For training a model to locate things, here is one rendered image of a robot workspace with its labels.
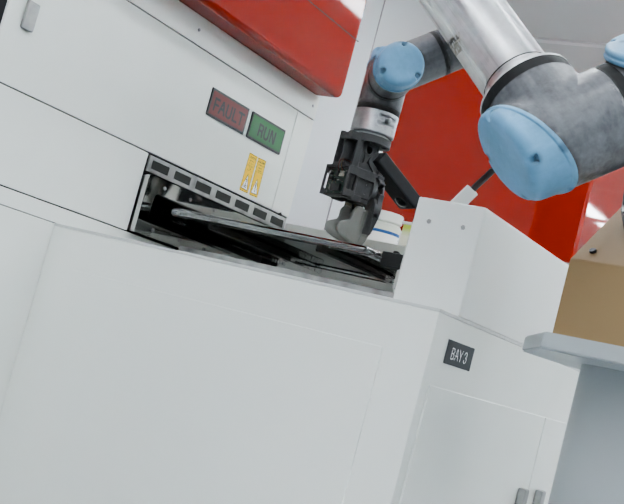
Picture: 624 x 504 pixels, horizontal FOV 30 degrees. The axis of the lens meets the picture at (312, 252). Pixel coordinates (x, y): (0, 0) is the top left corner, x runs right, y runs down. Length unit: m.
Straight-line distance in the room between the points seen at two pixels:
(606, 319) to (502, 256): 0.22
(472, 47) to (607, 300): 0.33
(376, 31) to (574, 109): 4.25
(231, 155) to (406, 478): 0.83
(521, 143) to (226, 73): 0.85
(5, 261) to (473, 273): 0.65
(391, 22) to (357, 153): 3.70
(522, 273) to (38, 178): 0.69
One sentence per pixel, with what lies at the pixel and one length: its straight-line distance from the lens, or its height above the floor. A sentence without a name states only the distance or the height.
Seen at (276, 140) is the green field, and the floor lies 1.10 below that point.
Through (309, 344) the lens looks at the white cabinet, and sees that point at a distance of 1.44.
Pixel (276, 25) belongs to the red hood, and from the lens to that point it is 2.03.
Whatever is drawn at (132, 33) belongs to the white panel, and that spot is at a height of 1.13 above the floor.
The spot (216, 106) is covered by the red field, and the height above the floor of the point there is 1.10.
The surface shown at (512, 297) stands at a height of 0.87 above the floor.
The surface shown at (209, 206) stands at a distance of 1.99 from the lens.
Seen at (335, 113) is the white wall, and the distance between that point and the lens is 5.25.
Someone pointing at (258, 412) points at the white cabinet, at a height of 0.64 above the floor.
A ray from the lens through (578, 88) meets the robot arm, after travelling 1.30.
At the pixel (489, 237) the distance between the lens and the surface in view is 1.48.
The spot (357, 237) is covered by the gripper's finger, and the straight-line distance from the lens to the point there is 1.94.
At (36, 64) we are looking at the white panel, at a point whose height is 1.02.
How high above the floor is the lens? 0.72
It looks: 5 degrees up
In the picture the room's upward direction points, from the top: 15 degrees clockwise
